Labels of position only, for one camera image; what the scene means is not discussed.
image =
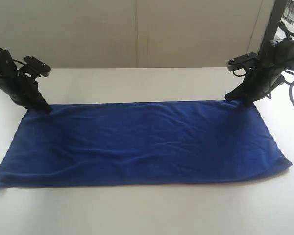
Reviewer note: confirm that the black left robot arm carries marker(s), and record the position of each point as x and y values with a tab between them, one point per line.
7	62

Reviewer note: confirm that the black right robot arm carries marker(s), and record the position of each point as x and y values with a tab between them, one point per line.
278	53

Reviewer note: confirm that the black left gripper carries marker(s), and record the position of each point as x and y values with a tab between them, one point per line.
21	86

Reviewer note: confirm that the blue microfiber cloth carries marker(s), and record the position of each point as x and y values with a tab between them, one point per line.
148	143

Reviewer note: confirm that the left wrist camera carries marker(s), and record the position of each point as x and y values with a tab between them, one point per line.
34	68

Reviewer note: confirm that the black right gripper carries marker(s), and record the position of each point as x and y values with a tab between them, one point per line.
258	86

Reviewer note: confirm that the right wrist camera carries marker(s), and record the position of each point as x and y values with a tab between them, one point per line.
246	62

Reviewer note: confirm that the black window frame post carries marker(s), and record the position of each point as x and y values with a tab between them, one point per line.
275	17

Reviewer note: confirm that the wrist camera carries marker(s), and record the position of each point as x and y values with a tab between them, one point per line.
34	68
246	62

